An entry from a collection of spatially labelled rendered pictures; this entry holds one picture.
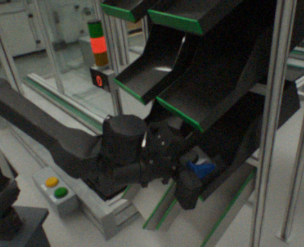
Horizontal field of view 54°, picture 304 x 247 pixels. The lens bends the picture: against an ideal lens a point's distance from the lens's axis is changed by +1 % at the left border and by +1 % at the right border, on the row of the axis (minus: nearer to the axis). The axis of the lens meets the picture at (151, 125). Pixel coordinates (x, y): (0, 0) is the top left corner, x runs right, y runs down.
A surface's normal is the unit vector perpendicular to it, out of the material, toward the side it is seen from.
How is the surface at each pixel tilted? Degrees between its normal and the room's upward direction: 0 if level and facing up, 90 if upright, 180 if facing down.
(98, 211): 0
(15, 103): 41
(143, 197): 45
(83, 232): 0
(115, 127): 18
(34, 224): 0
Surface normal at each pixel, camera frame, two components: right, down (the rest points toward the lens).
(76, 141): 0.40, -0.70
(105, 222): 0.65, 0.34
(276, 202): -0.10, -0.85
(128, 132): 0.21, -0.79
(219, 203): -0.67, -0.36
